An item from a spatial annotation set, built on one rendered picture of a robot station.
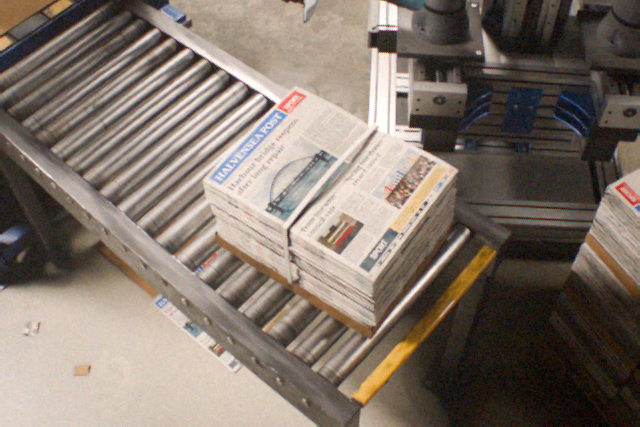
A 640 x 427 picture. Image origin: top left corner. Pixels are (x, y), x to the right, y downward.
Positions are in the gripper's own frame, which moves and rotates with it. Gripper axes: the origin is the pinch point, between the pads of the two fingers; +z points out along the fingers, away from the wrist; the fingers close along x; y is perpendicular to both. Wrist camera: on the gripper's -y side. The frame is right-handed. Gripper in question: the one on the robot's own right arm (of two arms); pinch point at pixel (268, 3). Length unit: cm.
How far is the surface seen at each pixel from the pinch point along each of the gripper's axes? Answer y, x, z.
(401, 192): 15.4, -36.6, 12.3
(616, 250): 45, -83, -23
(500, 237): 36, -57, -4
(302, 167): 18.3, -18.6, 15.8
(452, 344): 88, -61, -2
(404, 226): 15.1, -40.3, 18.4
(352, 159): 17.5, -25.5, 9.6
